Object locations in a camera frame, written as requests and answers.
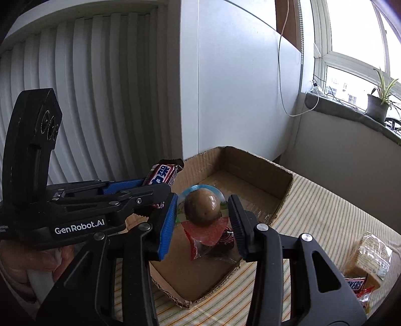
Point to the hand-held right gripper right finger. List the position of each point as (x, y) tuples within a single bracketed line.
[(236, 228)]

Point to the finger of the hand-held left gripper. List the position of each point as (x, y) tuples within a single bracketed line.
[(147, 192), (125, 185)]

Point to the clear red dates packet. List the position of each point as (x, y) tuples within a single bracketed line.
[(213, 247)]

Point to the potted spider plant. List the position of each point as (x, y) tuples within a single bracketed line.
[(376, 108)]

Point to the brown braised egg packet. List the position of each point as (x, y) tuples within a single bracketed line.
[(202, 205)]

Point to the striped table cloth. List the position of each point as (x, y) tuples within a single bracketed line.
[(313, 213)]

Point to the white charger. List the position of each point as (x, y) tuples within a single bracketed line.
[(314, 86)]

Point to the person's left hand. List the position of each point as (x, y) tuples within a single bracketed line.
[(15, 266)]

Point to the cardboard box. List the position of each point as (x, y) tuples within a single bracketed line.
[(250, 188)]

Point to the clear cracker packet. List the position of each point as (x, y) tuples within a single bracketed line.
[(366, 260)]

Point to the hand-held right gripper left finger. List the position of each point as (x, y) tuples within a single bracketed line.
[(166, 225)]

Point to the grey windowsill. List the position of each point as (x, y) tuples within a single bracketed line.
[(338, 109)]

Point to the brown wooden panel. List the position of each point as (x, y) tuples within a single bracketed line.
[(293, 25)]

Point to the white cabinet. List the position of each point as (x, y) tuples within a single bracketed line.
[(235, 94)]

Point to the white window frame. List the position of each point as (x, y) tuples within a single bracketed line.
[(321, 47)]

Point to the brown chocolate bar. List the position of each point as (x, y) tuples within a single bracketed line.
[(354, 284), (164, 175)]

